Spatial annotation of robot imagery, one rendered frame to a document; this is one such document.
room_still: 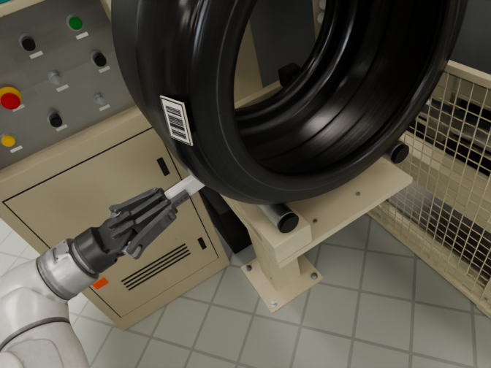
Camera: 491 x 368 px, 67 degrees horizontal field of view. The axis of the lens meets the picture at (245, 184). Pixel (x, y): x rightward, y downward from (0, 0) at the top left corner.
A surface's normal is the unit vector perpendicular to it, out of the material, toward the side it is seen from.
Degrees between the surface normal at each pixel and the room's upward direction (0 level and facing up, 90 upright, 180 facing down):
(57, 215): 90
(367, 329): 0
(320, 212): 0
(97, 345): 0
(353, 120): 26
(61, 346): 55
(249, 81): 90
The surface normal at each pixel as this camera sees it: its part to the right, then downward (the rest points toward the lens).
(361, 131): -0.54, -0.42
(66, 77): 0.49, 0.55
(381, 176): -0.21, -0.68
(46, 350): 0.50, -0.81
